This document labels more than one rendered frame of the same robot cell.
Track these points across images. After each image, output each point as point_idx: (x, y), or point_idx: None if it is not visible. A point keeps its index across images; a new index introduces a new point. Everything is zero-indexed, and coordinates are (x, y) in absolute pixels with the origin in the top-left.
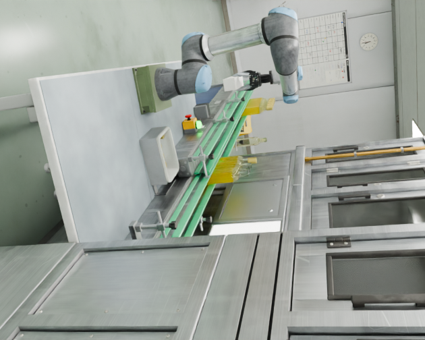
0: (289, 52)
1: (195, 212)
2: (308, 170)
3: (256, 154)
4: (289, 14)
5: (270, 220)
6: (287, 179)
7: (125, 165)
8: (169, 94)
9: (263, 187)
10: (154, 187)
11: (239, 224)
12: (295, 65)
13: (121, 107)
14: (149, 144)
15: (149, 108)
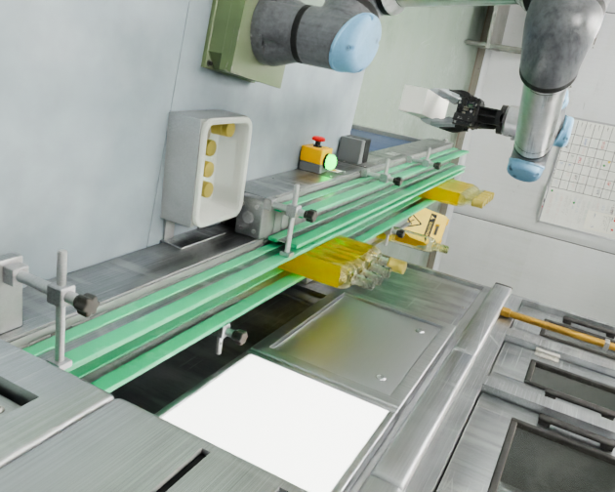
0: (572, 27)
1: (224, 310)
2: (500, 334)
3: (418, 266)
4: None
5: (367, 398)
6: (449, 332)
7: (99, 139)
8: (275, 49)
9: (394, 325)
10: (167, 225)
11: (300, 376)
12: (572, 70)
13: (145, 15)
14: (184, 129)
15: (221, 59)
